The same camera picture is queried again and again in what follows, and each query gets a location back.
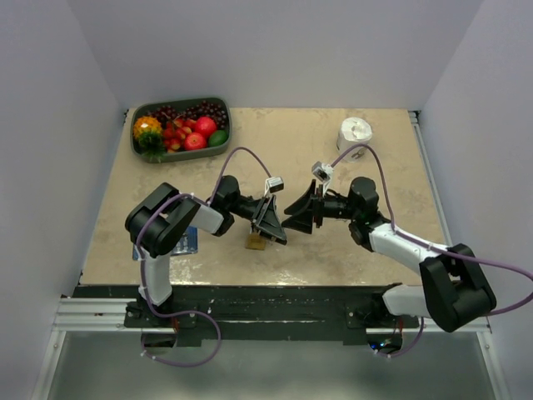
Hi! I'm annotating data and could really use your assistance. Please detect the red apple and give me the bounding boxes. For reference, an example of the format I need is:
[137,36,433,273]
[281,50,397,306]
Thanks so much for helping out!
[183,132,207,151]
[194,116,217,139]

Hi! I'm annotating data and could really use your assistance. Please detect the green fruit tray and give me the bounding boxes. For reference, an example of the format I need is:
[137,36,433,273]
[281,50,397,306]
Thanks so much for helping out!
[130,97,232,163]

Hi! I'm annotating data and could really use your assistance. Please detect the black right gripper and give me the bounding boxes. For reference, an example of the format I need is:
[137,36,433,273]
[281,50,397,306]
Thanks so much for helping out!
[281,180,359,234]

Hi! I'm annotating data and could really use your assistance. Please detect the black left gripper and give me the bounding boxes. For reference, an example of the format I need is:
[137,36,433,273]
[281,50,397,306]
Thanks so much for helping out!
[228,194,286,245]

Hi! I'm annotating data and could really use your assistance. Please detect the red apple lower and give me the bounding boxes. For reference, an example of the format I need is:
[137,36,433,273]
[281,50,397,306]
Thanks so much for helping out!
[183,132,207,151]

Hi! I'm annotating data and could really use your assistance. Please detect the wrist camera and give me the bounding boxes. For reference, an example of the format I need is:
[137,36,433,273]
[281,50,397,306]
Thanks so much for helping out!
[311,161,334,192]
[264,177,285,198]

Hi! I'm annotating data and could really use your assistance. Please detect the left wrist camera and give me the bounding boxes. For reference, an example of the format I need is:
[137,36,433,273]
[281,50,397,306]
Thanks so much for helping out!
[264,177,285,198]

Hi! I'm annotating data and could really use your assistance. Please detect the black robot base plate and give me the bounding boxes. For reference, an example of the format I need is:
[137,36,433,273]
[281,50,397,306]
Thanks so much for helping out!
[73,285,419,348]

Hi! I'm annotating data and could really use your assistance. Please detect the green lime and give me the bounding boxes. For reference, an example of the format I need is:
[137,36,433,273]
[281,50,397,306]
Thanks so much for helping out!
[208,130,228,148]

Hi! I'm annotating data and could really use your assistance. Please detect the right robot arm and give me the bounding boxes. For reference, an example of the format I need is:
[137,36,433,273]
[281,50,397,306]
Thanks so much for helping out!
[282,177,496,333]

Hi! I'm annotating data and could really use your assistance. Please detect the white paper roll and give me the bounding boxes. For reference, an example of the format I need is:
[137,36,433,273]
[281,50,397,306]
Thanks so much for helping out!
[336,117,373,155]

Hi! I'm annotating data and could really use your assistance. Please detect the dark grape bunch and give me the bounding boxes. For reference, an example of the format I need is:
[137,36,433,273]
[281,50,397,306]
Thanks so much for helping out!
[145,99,230,129]

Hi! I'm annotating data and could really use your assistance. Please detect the small red fruits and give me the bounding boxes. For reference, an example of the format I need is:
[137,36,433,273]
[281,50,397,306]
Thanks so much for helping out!
[162,117,196,153]

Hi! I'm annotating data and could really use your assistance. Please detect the red apple upper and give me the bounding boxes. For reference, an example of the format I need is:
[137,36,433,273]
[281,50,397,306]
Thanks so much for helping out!
[194,116,217,139]

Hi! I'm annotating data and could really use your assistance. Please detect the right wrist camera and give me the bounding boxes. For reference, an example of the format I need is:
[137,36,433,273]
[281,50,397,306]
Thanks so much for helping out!
[311,161,334,192]

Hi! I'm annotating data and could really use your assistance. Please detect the large brass padlock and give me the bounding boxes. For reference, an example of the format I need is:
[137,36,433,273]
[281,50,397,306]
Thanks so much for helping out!
[245,228,267,251]

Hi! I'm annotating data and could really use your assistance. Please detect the blue blister pack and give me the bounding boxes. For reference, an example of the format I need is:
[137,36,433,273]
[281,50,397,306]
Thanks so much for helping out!
[129,227,198,261]

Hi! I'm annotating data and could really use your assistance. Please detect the orange green fake fruit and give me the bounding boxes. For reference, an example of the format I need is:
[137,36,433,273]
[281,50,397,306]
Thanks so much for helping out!
[132,116,166,161]

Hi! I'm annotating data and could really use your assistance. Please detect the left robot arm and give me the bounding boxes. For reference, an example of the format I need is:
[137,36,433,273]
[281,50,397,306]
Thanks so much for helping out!
[125,175,287,327]

